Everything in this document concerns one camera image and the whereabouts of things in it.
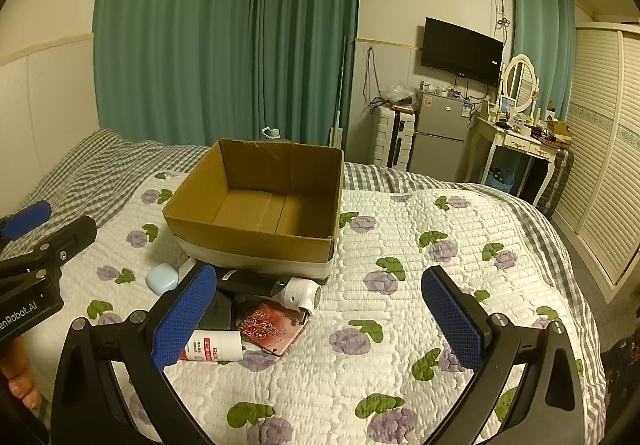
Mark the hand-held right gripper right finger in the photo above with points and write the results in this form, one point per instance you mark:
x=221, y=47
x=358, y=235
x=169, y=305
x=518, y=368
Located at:
x=452, y=320

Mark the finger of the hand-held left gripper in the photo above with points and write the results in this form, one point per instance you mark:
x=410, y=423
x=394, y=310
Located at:
x=70, y=237
x=27, y=219

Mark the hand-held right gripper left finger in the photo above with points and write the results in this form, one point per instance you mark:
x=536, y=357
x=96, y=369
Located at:
x=185, y=315

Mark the black box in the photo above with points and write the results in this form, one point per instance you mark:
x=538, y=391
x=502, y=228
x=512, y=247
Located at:
x=220, y=312

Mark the white tube with red label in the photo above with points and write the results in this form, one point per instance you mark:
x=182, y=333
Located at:
x=215, y=345

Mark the light blue case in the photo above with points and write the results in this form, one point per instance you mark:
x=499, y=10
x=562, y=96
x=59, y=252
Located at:
x=162, y=279

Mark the black bottle with white cap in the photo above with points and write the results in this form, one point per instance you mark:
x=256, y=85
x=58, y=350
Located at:
x=250, y=282

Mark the red floral card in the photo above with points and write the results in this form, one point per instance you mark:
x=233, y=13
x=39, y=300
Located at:
x=270, y=330

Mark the brown cardboard box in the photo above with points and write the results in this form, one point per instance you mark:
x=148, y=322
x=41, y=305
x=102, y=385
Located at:
x=250, y=235

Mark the person's left hand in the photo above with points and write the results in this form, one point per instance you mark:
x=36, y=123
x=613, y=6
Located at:
x=20, y=375

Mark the grey checked bed sheet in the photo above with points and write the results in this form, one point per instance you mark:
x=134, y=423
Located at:
x=100, y=160

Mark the blue plastic basket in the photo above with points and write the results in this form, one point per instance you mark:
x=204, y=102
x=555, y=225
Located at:
x=500, y=180

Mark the dark patterned cloth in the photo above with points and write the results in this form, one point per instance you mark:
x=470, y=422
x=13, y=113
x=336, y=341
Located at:
x=625, y=375

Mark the silver fridge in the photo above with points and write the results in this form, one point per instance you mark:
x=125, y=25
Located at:
x=440, y=135

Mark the white dressing table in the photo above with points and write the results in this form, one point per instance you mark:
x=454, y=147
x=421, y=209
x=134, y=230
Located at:
x=520, y=142

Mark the white suitcase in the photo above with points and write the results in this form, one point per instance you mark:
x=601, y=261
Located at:
x=390, y=140

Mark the clear water jug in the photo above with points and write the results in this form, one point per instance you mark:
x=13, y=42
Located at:
x=272, y=132

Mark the white slatted wardrobe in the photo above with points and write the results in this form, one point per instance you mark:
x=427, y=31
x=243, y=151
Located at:
x=605, y=150

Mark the clear plastic bag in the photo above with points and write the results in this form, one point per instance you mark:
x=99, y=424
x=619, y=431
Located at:
x=400, y=95

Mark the wide green curtain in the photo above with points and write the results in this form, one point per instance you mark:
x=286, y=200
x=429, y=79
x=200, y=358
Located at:
x=200, y=35

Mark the white mop pole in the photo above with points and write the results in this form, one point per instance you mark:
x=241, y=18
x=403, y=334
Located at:
x=340, y=100

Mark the oval white mirror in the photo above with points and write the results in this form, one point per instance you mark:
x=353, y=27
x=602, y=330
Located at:
x=520, y=80

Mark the narrow green curtain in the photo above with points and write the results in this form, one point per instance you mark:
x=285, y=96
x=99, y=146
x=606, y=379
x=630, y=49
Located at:
x=542, y=40

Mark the black wall television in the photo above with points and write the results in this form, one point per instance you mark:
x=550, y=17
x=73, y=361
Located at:
x=460, y=50

